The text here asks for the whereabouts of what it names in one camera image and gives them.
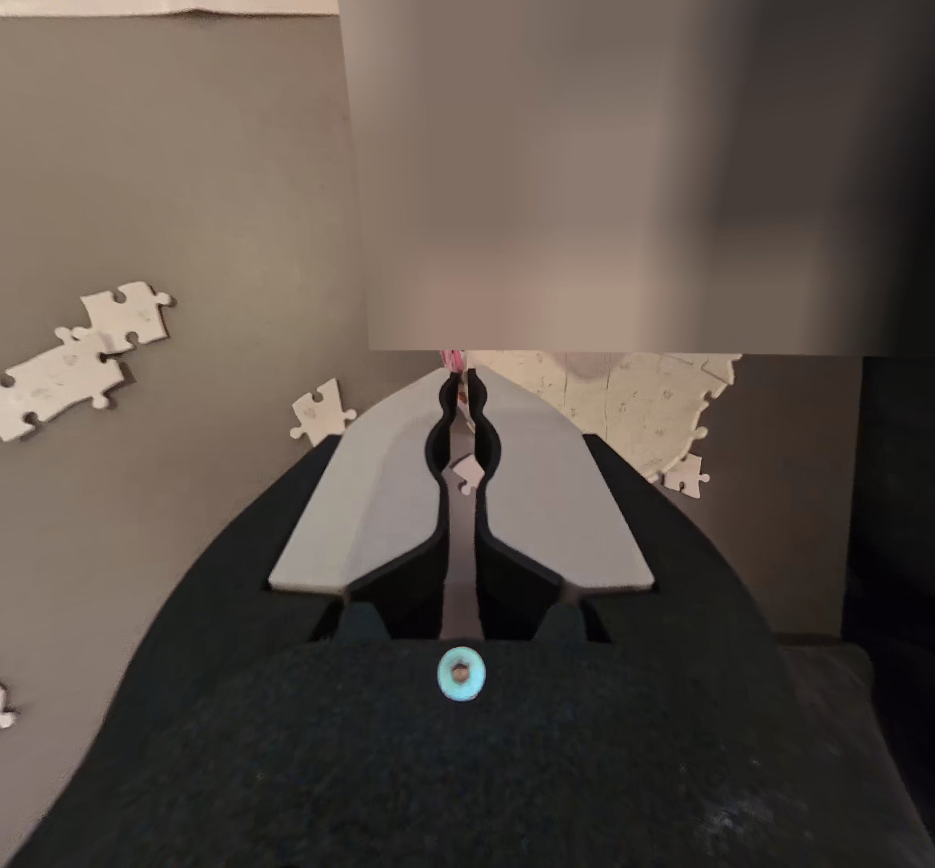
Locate partly built puzzle ball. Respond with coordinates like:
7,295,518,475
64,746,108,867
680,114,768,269
438,350,742,483

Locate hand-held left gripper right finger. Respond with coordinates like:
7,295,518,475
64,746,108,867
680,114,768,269
467,366,655,639

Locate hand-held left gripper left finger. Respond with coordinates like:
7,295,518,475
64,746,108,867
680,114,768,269
269,368,466,639

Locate joined white puzzle pieces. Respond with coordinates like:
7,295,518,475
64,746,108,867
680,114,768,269
0,328,136,443

